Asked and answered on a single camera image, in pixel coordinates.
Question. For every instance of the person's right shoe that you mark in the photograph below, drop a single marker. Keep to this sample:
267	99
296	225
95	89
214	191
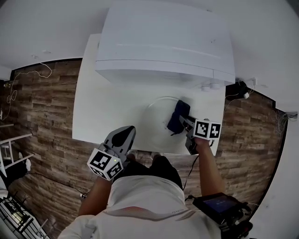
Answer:
157	156

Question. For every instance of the black shorts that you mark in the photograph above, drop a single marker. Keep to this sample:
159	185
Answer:
161	170

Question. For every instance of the white stool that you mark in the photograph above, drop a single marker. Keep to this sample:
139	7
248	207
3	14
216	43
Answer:
9	149

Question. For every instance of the person's left shoe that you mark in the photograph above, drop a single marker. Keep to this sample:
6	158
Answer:
133	155

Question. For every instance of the white power adapter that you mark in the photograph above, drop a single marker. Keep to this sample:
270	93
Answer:
246	95

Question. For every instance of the black device with screen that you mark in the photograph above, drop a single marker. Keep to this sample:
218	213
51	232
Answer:
217	205

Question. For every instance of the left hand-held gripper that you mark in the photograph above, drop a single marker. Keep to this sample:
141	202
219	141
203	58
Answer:
105	163

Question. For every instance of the dark blue cloth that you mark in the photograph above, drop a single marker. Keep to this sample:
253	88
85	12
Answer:
178	116

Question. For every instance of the person's shoe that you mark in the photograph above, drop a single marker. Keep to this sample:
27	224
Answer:
157	156
133	155

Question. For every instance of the white shirt with striped print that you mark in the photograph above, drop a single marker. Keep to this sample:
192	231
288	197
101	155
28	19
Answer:
144	210

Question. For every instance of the large white box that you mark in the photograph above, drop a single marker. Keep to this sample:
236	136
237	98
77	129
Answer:
163	42

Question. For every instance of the person's left forearm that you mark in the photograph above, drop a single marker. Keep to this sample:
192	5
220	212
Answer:
95	196

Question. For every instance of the white table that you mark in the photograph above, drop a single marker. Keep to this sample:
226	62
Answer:
102	112

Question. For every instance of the black metal rack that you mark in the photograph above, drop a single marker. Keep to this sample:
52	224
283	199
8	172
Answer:
16	214

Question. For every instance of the person's right forearm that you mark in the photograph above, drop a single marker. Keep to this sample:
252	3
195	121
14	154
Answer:
210	168

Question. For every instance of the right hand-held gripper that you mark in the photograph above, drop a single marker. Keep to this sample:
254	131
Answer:
202	129

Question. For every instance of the white wall outlet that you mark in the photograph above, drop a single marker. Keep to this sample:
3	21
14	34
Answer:
254	81

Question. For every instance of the black box on floor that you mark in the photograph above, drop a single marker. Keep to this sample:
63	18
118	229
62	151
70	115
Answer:
240	89

